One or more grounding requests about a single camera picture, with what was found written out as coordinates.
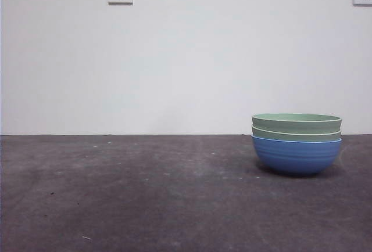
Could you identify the pale green bowl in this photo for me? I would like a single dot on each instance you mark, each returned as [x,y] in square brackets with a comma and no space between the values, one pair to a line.
[296,124]
[296,137]

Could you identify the blue ribbed bowl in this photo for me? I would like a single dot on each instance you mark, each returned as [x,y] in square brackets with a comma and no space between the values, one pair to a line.
[296,156]

